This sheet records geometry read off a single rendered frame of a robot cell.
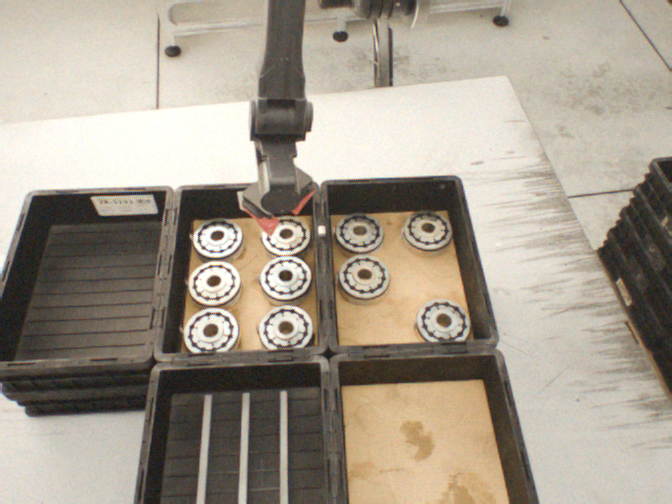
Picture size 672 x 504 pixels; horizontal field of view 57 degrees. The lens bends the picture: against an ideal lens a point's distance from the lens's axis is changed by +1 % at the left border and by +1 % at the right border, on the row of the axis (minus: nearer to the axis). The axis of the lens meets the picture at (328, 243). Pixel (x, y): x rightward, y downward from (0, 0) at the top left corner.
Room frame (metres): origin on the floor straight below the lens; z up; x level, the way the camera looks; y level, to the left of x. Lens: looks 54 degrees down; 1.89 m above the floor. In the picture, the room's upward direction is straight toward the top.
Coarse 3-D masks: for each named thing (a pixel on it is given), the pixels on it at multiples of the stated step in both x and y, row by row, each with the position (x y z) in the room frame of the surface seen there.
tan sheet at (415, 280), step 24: (336, 216) 0.85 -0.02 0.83; (384, 216) 0.85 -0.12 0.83; (408, 216) 0.85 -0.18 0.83; (384, 240) 0.78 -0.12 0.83; (336, 264) 0.72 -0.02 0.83; (408, 264) 0.72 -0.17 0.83; (432, 264) 0.72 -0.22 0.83; (456, 264) 0.72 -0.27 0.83; (336, 288) 0.66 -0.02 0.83; (408, 288) 0.66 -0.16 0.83; (432, 288) 0.66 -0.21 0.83; (456, 288) 0.66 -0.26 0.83; (360, 312) 0.60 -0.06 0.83; (384, 312) 0.60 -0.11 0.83; (408, 312) 0.60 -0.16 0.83; (360, 336) 0.55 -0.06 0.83; (384, 336) 0.55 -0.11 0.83; (408, 336) 0.55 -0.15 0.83
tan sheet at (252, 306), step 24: (312, 240) 0.78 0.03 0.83; (192, 264) 0.72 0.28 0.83; (240, 264) 0.72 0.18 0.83; (264, 264) 0.72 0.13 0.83; (312, 264) 0.72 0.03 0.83; (312, 288) 0.66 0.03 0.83; (192, 312) 0.60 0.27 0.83; (240, 312) 0.60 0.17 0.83; (264, 312) 0.60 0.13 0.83; (312, 312) 0.60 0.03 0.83; (240, 336) 0.55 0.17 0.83
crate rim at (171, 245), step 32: (320, 224) 0.75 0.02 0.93; (320, 256) 0.67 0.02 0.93; (320, 288) 0.60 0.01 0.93; (160, 320) 0.53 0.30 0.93; (320, 320) 0.53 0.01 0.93; (160, 352) 0.47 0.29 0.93; (192, 352) 0.47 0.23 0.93; (224, 352) 0.47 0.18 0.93; (256, 352) 0.47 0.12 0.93; (288, 352) 0.47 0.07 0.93; (320, 352) 0.47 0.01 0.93
